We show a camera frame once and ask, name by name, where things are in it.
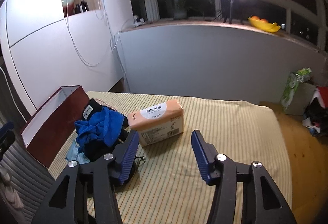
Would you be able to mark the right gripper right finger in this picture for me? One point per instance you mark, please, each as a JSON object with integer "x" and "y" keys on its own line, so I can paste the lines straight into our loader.
{"x": 262, "y": 200}

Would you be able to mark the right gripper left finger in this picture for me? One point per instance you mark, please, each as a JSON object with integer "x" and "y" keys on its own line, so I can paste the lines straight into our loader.
{"x": 86, "y": 193}

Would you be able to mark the black knit glove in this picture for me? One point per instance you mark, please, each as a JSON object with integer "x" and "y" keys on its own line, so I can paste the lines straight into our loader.
{"x": 102, "y": 146}

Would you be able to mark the blue cloth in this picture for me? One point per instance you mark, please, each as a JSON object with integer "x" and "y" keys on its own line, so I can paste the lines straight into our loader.
{"x": 104, "y": 126}

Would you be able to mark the orange tissue pack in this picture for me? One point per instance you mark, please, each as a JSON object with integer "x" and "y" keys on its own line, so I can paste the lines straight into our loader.
{"x": 158, "y": 122}

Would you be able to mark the light blue plastic packet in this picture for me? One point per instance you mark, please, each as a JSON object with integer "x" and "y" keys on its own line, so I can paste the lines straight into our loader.
{"x": 74, "y": 155}

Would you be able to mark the dark red cardboard box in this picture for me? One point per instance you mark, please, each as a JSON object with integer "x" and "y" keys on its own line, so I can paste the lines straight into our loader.
{"x": 52, "y": 124}

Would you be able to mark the striped yellow tablecloth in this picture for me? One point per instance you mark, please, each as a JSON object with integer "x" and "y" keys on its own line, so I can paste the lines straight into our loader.
{"x": 188, "y": 160}

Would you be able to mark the pile of clothes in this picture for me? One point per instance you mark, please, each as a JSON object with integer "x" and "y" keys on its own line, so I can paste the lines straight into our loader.
{"x": 315, "y": 116}

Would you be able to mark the green white package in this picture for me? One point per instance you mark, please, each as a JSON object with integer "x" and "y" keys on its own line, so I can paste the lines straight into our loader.
{"x": 298, "y": 92}

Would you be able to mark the yellow fruit bowl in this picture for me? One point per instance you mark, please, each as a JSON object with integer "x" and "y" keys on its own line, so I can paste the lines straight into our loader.
{"x": 263, "y": 24}

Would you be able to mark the red vase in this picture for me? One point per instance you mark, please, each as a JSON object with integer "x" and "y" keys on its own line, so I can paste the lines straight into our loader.
{"x": 68, "y": 7}

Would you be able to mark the ring light stand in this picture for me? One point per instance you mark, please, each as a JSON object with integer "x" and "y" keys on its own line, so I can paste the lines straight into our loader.
{"x": 231, "y": 10}

